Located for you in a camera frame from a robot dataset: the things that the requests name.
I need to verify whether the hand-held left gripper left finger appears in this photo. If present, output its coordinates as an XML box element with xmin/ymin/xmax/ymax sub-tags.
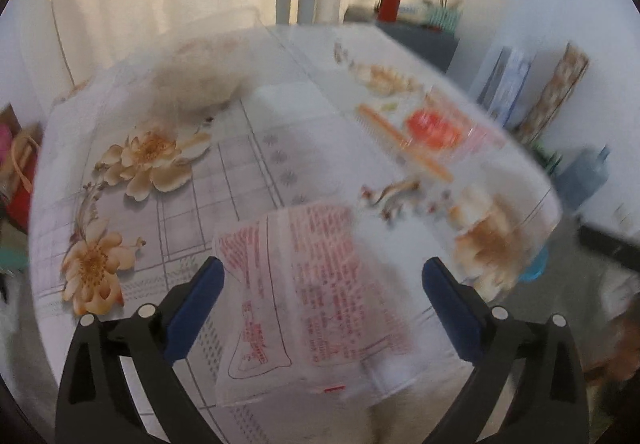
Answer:
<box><xmin>55</xmin><ymin>255</ymin><xmax>225</xmax><ymax>444</ymax></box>

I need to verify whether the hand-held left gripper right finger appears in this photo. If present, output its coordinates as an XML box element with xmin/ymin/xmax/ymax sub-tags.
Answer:
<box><xmin>421</xmin><ymin>257</ymin><xmax>591</xmax><ymax>444</ymax></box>

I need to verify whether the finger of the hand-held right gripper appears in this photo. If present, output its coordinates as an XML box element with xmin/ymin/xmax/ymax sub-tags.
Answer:
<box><xmin>577</xmin><ymin>223</ymin><xmax>640</xmax><ymax>271</ymax></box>

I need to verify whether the blue mesh waste basket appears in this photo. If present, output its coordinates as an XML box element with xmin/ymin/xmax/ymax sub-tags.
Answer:
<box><xmin>517</xmin><ymin>249</ymin><xmax>548</xmax><ymax>282</ymax></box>

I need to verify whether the clear bag with red print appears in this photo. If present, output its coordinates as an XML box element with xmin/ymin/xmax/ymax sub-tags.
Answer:
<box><xmin>212</xmin><ymin>204</ymin><xmax>426</xmax><ymax>407</ymax></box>

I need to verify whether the clear bag with orange stripe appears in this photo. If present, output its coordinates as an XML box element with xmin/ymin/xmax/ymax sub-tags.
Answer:
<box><xmin>355</xmin><ymin>87</ymin><xmax>511</xmax><ymax>185</ymax></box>

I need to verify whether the clear bag of beige noodles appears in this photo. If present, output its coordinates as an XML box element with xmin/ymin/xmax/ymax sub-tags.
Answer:
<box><xmin>150</xmin><ymin>7</ymin><xmax>263</xmax><ymax>117</ymax></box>

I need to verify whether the large clear water jug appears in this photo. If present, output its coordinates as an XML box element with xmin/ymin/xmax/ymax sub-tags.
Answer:
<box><xmin>555</xmin><ymin>147</ymin><xmax>612</xmax><ymax>215</ymax></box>

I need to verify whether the green bottle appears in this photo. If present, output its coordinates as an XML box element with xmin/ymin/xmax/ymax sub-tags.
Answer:
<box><xmin>535</xmin><ymin>144</ymin><xmax>563</xmax><ymax>175</ymax></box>

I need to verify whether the floral plastic tablecloth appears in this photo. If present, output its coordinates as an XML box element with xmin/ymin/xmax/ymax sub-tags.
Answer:
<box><xmin>29</xmin><ymin>22</ymin><xmax>561</xmax><ymax>444</ymax></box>

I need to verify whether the patterned wrapping paper roll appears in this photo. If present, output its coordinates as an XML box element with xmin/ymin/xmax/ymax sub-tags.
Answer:
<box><xmin>515</xmin><ymin>42</ymin><xmax>590</xmax><ymax>145</ymax></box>

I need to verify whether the pack of tissue rolls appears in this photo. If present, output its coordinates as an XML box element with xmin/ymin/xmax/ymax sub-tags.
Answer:
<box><xmin>477</xmin><ymin>46</ymin><xmax>532</xmax><ymax>125</ymax></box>

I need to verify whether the red gift bag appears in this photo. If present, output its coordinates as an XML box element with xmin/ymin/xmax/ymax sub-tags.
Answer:
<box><xmin>7</xmin><ymin>134</ymin><xmax>46</xmax><ymax>232</ymax></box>

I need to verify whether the grey cabinet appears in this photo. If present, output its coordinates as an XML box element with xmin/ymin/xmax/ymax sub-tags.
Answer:
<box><xmin>344</xmin><ymin>6</ymin><xmax>461</xmax><ymax>72</ymax></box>

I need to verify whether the green pen holder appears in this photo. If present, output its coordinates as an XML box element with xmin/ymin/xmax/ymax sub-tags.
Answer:
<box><xmin>427</xmin><ymin>4</ymin><xmax>463</xmax><ymax>31</ymax></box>

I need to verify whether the red thermos flask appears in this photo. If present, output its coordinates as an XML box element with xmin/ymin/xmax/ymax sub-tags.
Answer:
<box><xmin>377</xmin><ymin>0</ymin><xmax>403</xmax><ymax>22</ymax></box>

